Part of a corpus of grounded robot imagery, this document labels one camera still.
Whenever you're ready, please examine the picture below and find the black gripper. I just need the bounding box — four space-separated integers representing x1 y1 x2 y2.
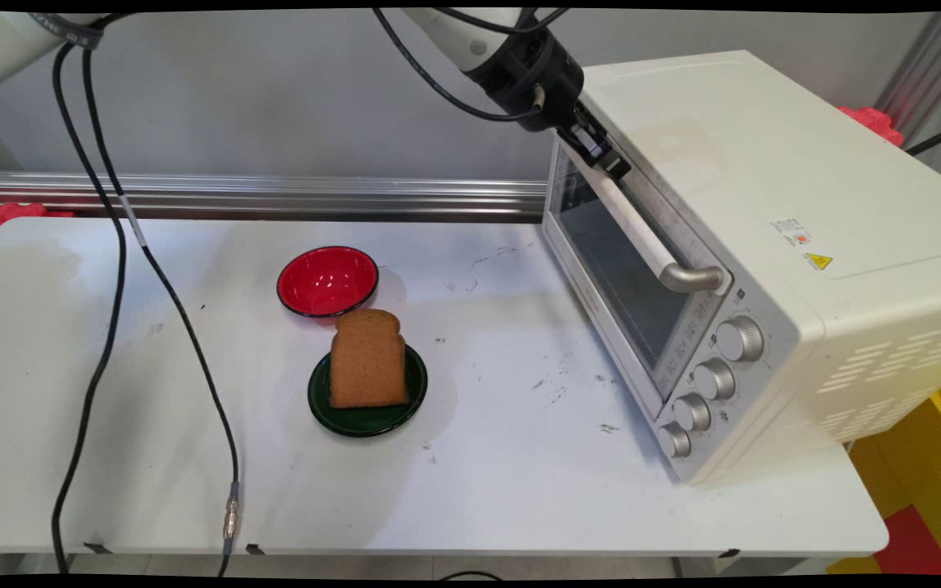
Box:
463 32 632 182

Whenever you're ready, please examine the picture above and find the white toaster oven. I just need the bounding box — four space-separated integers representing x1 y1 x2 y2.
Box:
539 49 941 485

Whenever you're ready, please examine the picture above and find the largest silver oven knob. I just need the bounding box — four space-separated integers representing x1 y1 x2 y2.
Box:
716 316 765 363

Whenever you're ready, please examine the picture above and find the red plastic object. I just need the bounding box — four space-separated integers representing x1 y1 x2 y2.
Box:
837 106 905 149
0 202 76 243

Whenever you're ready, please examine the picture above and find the red bowl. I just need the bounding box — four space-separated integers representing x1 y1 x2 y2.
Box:
276 245 381 319

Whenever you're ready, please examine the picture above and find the brown bread slice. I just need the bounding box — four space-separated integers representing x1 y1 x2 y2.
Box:
328 308 410 409

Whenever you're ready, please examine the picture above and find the dark green plate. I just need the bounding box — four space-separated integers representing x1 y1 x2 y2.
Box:
307 344 429 438

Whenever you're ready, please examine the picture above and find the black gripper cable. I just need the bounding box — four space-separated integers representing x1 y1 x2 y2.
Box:
370 8 546 124

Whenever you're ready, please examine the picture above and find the aluminium rail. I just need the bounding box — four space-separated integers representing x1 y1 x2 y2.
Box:
0 171 550 224

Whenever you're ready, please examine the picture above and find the aluminium post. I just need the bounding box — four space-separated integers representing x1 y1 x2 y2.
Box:
874 11 941 149

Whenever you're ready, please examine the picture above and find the thick black cable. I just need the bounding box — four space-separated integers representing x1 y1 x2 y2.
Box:
904 120 941 158

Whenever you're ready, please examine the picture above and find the black cable with metal connector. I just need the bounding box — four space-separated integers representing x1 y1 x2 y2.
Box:
80 42 242 578

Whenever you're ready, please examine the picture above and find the plain black hanging cable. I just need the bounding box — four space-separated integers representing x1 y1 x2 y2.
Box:
49 39 129 574

